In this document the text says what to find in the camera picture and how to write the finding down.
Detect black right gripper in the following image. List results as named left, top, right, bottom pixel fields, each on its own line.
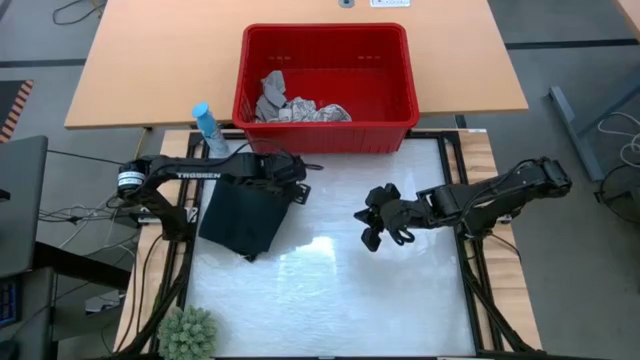
left=360, top=182, right=430, bottom=253

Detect dark blue denim jeans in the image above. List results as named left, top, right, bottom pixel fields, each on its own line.
left=198, top=177, right=297, bottom=264

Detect white patterned garment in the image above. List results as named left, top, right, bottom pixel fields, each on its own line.
left=278, top=96, right=353, bottom=124

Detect grey garment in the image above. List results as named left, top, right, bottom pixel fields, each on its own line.
left=254, top=69, right=289, bottom=124

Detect red plastic laundry bin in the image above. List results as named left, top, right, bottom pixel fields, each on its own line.
left=232, top=22, right=421, bottom=155

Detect blue Febreze spray bottle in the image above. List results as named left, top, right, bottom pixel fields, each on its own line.
left=191, top=102, right=231, bottom=157

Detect light wooden desk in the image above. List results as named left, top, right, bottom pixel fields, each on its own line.
left=63, top=0, right=530, bottom=130

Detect green artificial succulent plant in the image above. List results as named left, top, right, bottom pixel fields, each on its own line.
left=157, top=304, right=220, bottom=360

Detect grey metal desk leg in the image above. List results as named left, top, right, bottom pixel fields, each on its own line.
left=548, top=74, right=640, bottom=182

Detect dark grey laptop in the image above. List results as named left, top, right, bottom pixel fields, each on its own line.
left=0, top=134, right=50, bottom=279

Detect hazard striped floor mat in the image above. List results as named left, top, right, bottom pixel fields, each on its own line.
left=0, top=78, right=35, bottom=145

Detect dark grey equipment cart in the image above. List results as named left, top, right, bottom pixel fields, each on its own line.
left=0, top=239, right=134, bottom=360

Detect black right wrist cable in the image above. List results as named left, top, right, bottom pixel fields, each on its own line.
left=389, top=219, right=417, bottom=246

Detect black aluminium table frame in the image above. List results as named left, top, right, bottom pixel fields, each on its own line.
left=113, top=127, right=544, bottom=360

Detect grey floor cable bundle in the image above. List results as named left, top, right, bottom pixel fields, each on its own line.
left=37, top=197, right=144, bottom=251

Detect black floor cable loop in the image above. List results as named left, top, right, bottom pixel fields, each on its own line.
left=593, top=163, right=640, bottom=232

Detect white floor cable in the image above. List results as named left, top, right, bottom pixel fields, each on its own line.
left=597, top=110, right=640, bottom=169

